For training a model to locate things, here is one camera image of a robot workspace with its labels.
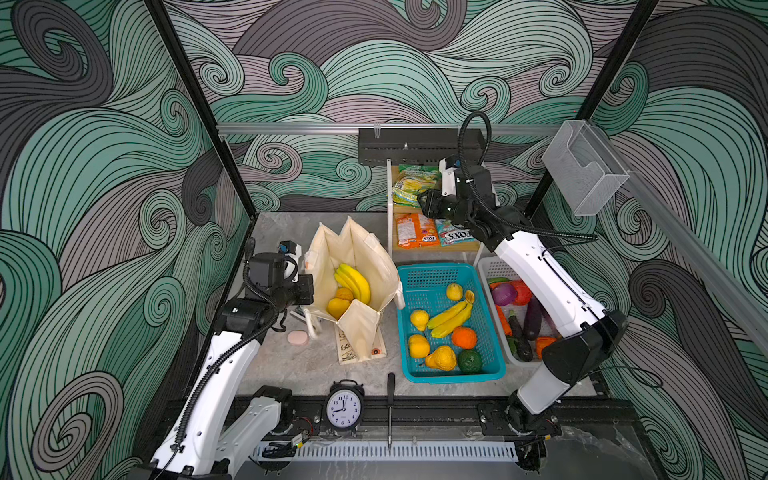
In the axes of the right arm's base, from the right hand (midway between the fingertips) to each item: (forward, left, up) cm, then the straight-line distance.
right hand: (424, 196), depth 74 cm
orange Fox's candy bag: (+5, 0, -19) cm, 20 cm away
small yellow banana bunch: (-18, -11, -33) cm, 39 cm away
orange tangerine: (-25, -12, -30) cm, 41 cm away
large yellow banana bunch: (-9, +20, -28) cm, 35 cm away
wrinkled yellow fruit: (-12, +23, -30) cm, 39 cm away
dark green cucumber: (-26, -29, -34) cm, 51 cm away
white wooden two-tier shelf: (-2, +8, -3) cm, 9 cm away
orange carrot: (-21, -26, -33) cm, 47 cm away
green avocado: (-31, -13, -31) cm, 46 cm away
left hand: (-17, +29, -13) cm, 36 cm away
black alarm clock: (-42, +20, -32) cm, 57 cm away
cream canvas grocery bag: (-2, +20, -18) cm, 28 cm away
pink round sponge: (-25, +35, -32) cm, 54 cm away
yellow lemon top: (-10, -12, -32) cm, 36 cm away
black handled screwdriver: (-40, +8, -35) cm, 54 cm away
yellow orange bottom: (-28, 0, -30) cm, 41 cm away
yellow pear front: (-31, -6, -30) cm, 44 cm away
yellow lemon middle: (-19, 0, -32) cm, 37 cm away
